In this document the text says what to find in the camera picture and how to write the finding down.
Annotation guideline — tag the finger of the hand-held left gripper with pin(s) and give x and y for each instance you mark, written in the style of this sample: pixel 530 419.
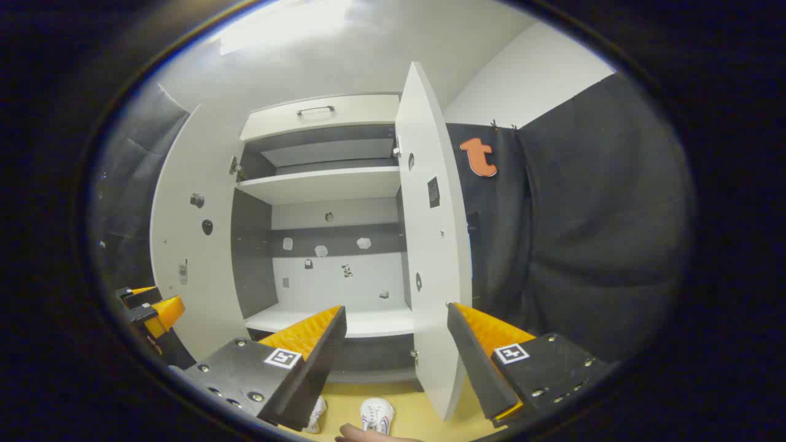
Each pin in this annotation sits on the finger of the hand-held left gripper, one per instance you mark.
pixel 141 296
pixel 163 313

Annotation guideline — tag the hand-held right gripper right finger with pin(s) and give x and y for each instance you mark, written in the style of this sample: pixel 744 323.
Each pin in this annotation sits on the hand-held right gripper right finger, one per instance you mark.
pixel 479 368

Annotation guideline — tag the white cabinet door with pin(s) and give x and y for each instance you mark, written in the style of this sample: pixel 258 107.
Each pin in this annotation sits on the white cabinet door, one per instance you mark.
pixel 202 153
pixel 430 245

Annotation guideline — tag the white cabinet shelf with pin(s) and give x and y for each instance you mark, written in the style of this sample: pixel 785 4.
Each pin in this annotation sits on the white cabinet shelf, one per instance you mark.
pixel 319 184
pixel 381 322

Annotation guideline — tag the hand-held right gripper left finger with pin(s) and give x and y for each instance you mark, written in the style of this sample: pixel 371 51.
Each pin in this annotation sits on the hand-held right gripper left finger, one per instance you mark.
pixel 319 368

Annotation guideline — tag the white shoe cabinet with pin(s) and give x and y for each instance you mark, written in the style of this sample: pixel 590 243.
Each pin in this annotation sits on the white shoe cabinet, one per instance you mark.
pixel 331 279

